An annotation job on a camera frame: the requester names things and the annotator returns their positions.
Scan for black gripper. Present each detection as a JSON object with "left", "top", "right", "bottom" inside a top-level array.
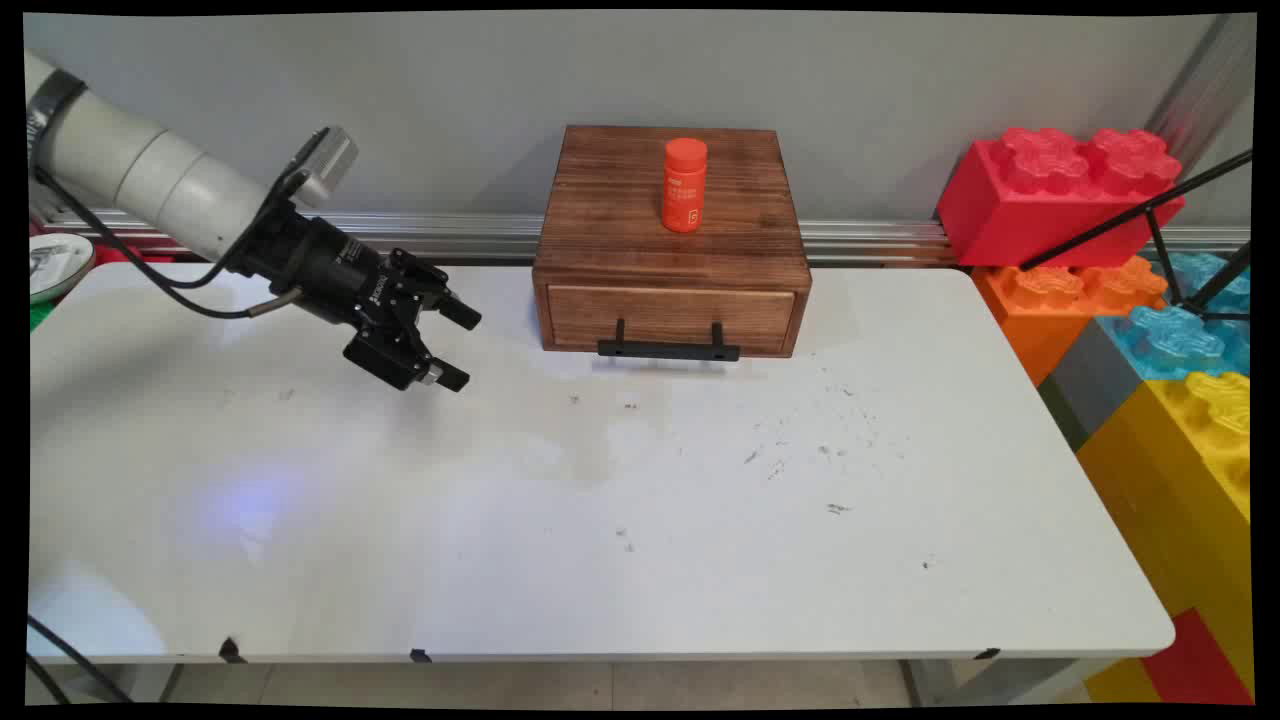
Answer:
[{"left": 234, "top": 202, "right": 483, "bottom": 394}]

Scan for brown wooden drawer cabinet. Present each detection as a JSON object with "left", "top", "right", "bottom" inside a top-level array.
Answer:
[{"left": 532, "top": 124, "right": 813, "bottom": 359}]

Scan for orange plastic bottle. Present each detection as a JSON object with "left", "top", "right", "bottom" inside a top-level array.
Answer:
[{"left": 660, "top": 137, "right": 710, "bottom": 235}]

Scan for white round disc object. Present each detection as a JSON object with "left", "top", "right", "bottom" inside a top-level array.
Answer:
[{"left": 29, "top": 232, "right": 97, "bottom": 305}]

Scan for orange giant toy brick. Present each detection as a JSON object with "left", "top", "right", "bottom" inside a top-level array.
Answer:
[{"left": 971, "top": 255, "right": 1170, "bottom": 387}]

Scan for grey giant toy brick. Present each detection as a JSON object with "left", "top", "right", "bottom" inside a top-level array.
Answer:
[{"left": 1038, "top": 318, "right": 1153, "bottom": 453}]

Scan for black tripod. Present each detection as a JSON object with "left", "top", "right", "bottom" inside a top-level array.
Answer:
[{"left": 1017, "top": 149, "right": 1254, "bottom": 323}]

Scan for blue giant toy brick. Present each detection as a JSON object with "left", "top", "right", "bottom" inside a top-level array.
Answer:
[{"left": 1108, "top": 250, "right": 1252, "bottom": 382}]

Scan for yellow giant toy brick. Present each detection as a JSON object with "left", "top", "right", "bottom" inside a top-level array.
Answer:
[{"left": 1075, "top": 371, "right": 1252, "bottom": 701}]

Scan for upright aluminium profile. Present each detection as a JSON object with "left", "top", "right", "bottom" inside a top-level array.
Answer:
[{"left": 1143, "top": 14, "right": 1257, "bottom": 173}]

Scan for flat red giant toy brick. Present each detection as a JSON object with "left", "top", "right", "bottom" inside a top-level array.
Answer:
[{"left": 1140, "top": 607, "right": 1253, "bottom": 706}]

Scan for horizontal aluminium rail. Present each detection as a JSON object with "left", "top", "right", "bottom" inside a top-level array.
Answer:
[{"left": 40, "top": 208, "right": 1253, "bottom": 269}]

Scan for black cable with metal plug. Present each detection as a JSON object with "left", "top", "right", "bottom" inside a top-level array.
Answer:
[{"left": 30, "top": 165, "right": 306, "bottom": 321}]

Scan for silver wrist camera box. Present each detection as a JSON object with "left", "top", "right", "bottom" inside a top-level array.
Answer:
[{"left": 285, "top": 126, "right": 360, "bottom": 209}]

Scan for thin black camera cable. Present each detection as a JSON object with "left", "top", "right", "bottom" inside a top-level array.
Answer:
[{"left": 70, "top": 155, "right": 306, "bottom": 291}]

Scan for black floor cable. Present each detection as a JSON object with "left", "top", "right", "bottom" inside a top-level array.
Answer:
[{"left": 27, "top": 613, "right": 133, "bottom": 704}]

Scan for grey table leg frame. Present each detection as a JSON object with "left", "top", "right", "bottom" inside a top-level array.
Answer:
[{"left": 898, "top": 658, "right": 1106, "bottom": 707}]

